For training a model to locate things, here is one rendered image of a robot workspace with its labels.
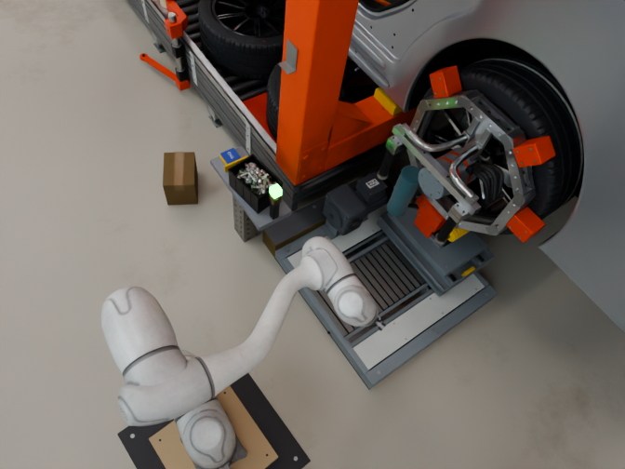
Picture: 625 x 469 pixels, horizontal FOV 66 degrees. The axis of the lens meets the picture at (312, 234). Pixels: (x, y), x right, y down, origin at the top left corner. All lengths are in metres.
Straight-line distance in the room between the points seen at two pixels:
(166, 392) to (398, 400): 1.44
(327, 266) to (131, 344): 0.55
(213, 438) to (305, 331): 0.89
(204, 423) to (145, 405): 0.56
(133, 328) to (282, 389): 1.24
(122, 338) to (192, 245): 1.46
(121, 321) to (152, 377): 0.15
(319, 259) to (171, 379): 0.52
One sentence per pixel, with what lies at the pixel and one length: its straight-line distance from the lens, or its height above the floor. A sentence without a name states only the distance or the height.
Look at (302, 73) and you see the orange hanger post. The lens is 1.68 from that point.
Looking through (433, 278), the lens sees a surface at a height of 0.17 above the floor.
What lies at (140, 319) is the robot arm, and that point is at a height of 1.17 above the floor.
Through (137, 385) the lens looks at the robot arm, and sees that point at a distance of 1.11.
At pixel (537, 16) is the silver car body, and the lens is 1.65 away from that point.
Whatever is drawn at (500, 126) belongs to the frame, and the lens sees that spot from 1.72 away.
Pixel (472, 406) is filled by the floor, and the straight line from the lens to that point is 2.46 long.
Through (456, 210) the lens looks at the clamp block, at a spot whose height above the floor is 0.95.
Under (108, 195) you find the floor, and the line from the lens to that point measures 2.80.
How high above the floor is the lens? 2.21
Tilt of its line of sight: 59 degrees down
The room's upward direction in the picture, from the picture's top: 12 degrees clockwise
